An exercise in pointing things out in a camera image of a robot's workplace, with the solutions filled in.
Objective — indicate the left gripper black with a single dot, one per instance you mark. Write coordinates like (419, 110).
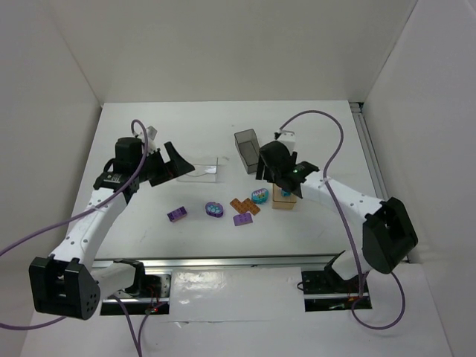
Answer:
(160, 166)

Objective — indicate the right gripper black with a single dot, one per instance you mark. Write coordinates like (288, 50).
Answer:
(268, 168)

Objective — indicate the teal rounded printed lego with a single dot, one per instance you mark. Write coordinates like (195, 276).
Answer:
(259, 196)

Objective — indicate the small teal lego brick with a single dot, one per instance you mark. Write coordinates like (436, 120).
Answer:
(285, 193)

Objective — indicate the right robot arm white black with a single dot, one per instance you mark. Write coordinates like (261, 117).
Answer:
(387, 233)

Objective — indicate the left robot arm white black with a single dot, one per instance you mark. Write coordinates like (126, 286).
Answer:
(63, 283)

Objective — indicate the clear plastic container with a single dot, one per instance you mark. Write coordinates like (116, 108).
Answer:
(206, 170)

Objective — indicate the amber plastic container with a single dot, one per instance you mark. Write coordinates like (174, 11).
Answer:
(281, 202)

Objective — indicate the dark grey plastic container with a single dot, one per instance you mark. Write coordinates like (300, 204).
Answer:
(248, 147)

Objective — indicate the orange flat lego plate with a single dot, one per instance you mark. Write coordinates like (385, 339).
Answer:
(247, 206)

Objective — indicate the purple lego brick left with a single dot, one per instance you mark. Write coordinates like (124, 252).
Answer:
(177, 214)

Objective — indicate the purple rounded printed lego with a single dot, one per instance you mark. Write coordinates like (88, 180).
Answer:
(214, 209)

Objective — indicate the light purple curved lego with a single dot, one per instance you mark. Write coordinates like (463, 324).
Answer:
(242, 219)

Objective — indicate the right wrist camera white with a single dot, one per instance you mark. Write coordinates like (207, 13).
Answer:
(286, 137)

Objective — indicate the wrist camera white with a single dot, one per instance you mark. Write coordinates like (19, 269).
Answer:
(286, 137)
(149, 137)

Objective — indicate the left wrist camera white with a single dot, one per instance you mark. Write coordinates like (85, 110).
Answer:
(149, 137)

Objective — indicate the aluminium rail front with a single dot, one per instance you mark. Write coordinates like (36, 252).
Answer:
(249, 261)

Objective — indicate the aluminium rail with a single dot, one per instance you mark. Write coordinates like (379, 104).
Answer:
(369, 151)
(249, 261)

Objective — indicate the aluminium rail right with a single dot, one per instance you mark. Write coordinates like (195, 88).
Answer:
(369, 151)

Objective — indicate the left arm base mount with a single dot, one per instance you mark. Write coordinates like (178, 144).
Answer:
(152, 296)

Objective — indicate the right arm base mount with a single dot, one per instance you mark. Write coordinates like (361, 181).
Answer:
(323, 293)

